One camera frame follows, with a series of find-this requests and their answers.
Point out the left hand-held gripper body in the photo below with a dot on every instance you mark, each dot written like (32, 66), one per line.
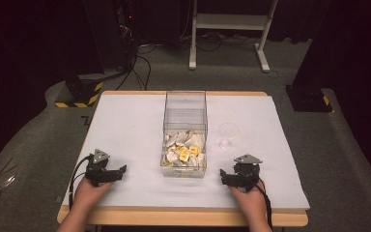
(100, 167)

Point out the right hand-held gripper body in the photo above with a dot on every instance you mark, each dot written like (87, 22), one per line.
(246, 170)

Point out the person's right hand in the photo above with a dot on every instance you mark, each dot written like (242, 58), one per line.
(249, 199)

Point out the person's left hand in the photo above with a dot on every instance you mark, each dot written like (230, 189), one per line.
(88, 193)

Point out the white table mat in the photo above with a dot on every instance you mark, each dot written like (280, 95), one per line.
(132, 135)

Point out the clear glass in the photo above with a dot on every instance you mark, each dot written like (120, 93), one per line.
(229, 131)

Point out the pile of white yellow packets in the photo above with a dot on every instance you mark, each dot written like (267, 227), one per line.
(183, 150)

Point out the wooden table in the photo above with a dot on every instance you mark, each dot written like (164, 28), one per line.
(180, 217)

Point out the clear plastic box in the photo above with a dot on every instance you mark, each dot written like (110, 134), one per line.
(185, 112)

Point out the black yellow striped base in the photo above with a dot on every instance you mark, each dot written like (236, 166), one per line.
(83, 92)

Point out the black base with yellow mark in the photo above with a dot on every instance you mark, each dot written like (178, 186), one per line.
(307, 98)

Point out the black equipment tower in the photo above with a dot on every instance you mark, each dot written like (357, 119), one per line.
(116, 32)

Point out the white metal stand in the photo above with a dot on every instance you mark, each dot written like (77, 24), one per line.
(228, 22)

